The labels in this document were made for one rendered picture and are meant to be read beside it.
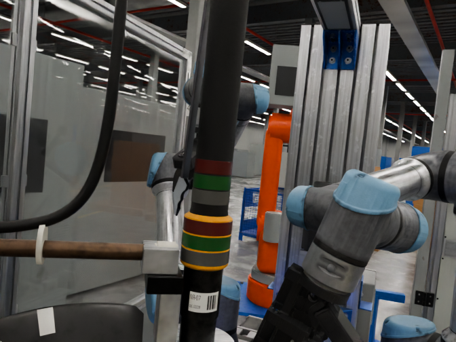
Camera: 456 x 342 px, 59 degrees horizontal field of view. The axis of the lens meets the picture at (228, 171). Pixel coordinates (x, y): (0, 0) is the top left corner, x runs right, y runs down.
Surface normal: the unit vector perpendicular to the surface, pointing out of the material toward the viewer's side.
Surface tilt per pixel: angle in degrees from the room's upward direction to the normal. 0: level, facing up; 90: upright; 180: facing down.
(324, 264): 88
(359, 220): 91
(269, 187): 96
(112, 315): 35
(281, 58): 90
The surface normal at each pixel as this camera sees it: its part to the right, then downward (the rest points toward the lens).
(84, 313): 0.38, -0.74
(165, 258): 0.24, 0.07
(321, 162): -0.36, 0.01
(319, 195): -0.48, -0.72
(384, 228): 0.57, 0.35
